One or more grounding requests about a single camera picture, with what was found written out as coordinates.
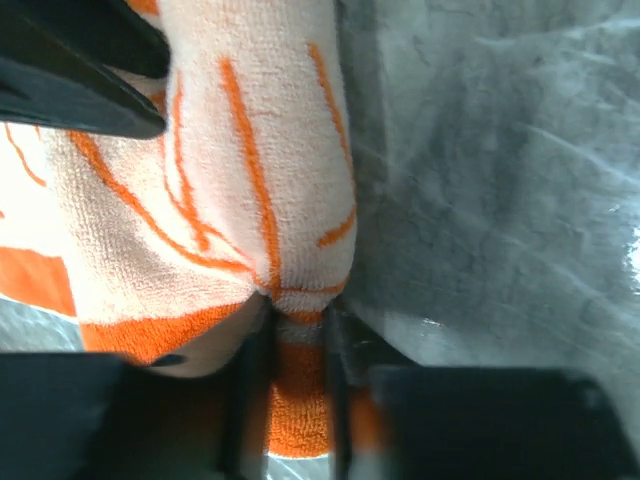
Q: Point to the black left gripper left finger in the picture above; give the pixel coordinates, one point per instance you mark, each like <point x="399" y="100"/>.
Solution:
<point x="98" y="416"/>

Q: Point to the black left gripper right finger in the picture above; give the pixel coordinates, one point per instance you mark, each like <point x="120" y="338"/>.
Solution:
<point x="392" y="418"/>

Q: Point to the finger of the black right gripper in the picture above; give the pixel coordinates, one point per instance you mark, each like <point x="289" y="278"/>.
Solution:
<point x="87" y="99"/>
<point x="110" y="32"/>

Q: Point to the orange cartoon towel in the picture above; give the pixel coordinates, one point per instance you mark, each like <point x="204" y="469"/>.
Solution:
<point x="147" y="244"/>

